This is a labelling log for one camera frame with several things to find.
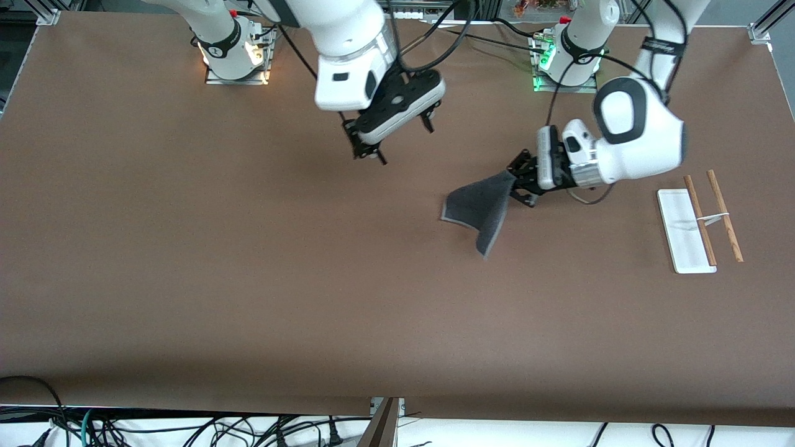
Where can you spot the grey cloth towel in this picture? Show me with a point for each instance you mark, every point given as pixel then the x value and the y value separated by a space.
pixel 481 205

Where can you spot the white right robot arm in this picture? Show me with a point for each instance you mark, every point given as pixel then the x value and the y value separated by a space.
pixel 341 31

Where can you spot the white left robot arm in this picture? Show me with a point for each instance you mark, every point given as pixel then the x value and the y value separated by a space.
pixel 646 143

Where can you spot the white rack with wooden bars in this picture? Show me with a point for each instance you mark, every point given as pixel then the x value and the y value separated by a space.
pixel 683 236

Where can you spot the white power strip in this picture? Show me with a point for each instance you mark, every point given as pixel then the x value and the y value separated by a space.
pixel 413 12

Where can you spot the orange red background object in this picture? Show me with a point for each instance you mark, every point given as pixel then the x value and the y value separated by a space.
pixel 537 6

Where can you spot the brown table cover sheet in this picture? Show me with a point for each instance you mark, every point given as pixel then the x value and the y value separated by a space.
pixel 248 279

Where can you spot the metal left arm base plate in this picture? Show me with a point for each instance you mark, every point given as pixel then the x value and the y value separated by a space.
pixel 565 89

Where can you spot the aluminium frame corner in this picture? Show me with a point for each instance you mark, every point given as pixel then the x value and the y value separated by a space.
pixel 761 31
pixel 46 12

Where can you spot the small metal bracket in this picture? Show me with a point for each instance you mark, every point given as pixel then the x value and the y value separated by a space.
pixel 400 406

